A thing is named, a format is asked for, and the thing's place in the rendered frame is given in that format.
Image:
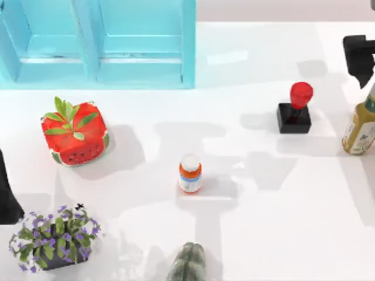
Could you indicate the yellow-green bottle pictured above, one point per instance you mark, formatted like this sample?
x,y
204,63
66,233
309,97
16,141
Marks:
x,y
359,131

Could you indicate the red and black stamp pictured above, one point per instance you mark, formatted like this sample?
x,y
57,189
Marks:
x,y
294,117

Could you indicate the orange bottle with white cap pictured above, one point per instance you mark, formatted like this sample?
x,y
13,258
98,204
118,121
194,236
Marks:
x,y
190,178

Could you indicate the light blue rack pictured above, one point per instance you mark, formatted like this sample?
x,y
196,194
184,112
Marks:
x,y
140,44

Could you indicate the green cactus plant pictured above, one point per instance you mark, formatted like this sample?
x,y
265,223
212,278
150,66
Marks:
x,y
187,263

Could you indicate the watermelon pattern plant pot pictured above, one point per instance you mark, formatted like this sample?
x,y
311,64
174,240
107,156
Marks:
x,y
77,137

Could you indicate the purple flower plant pot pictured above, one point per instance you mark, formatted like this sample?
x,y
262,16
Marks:
x,y
55,237

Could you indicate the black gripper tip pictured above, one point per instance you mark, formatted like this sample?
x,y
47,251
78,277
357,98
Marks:
x,y
8,193

